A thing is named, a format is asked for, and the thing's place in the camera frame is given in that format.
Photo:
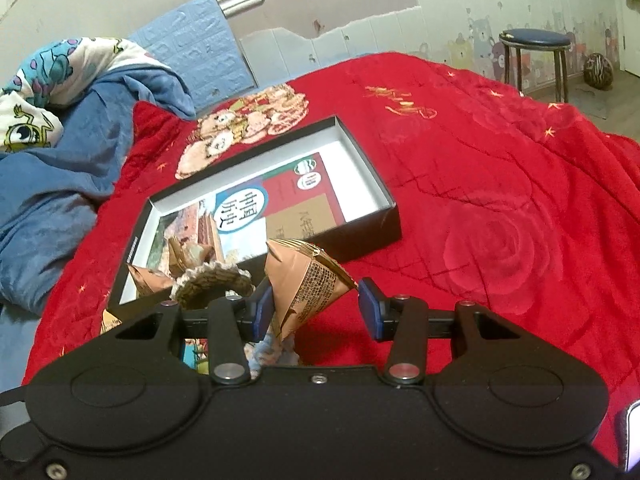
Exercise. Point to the cartoon bear wall border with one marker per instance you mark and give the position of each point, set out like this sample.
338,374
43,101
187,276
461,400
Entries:
480,50

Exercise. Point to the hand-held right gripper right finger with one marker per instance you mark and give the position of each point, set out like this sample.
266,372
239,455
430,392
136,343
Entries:
370,315

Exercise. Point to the picture cover book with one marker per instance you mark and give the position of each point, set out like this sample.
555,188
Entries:
240,215

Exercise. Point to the blue blanket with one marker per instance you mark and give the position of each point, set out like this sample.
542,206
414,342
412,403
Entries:
50,200

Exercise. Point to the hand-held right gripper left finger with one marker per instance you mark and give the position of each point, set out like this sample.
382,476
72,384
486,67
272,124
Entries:
262,312

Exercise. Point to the dark patterned ball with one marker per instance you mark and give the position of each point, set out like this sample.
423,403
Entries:
599,72

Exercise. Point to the brown snack packet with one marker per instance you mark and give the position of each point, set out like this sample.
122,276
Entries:
187,257
310,285
150,280

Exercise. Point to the blue cushioned metal stool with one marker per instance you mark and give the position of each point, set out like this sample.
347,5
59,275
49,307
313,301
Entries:
535,37

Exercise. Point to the blue foam wall panel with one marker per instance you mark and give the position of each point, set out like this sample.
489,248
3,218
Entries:
210,50

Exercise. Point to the cartoon monster printed blanket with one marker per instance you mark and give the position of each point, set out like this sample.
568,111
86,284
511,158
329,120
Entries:
85,70

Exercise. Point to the red rose quilt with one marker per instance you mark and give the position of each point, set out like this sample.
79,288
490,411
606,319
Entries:
500,185

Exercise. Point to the pale shiny object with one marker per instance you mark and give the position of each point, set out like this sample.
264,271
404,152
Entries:
629,435

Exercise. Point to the black cardboard box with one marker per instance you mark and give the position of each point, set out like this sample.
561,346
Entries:
365,230

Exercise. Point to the light blue scrunchie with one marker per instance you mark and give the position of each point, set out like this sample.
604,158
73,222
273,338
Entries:
265,355

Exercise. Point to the tan crocheted scrunchie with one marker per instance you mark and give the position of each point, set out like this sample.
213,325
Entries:
210,285

